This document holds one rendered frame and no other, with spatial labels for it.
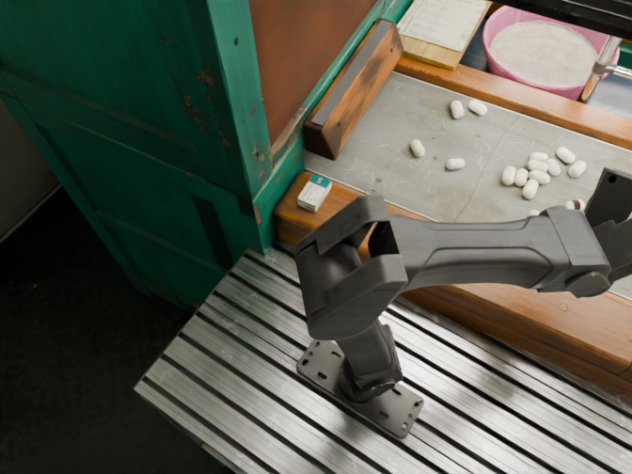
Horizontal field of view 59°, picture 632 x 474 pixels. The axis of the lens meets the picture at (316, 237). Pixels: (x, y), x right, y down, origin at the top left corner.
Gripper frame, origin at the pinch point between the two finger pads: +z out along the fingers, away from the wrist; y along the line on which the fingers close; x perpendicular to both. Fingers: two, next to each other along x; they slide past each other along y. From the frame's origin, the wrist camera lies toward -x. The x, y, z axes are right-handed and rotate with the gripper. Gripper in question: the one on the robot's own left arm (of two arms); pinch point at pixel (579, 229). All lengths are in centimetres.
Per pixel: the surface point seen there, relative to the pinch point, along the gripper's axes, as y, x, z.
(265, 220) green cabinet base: 45.2, 16.3, -4.2
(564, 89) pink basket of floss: 8.9, -16.8, 34.6
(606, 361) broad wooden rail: -10.8, 16.1, -2.1
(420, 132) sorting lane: 29.8, -2.3, 20.9
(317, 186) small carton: 39.6, 8.8, 0.4
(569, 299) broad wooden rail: -3.3, 10.7, 1.8
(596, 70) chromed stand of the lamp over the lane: 5.4, -21.5, 28.8
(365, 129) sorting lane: 39.4, 0.2, 17.7
